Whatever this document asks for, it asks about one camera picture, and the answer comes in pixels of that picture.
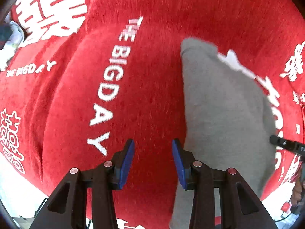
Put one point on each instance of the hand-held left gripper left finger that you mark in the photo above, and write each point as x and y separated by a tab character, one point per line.
125	167

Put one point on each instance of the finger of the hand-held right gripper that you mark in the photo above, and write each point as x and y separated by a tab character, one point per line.
284	143

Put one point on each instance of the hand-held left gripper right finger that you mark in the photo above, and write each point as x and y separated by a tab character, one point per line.
179	169

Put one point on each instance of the grey small garment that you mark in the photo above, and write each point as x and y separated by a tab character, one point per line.
221	105

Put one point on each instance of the person's right hand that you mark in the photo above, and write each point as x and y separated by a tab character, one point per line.
296	192

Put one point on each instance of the red printed blanket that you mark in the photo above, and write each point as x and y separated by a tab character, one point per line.
147	66

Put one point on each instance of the white cloth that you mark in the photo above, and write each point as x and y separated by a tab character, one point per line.
13	41

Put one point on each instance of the dark cloth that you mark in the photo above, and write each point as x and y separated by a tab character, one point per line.
4	34

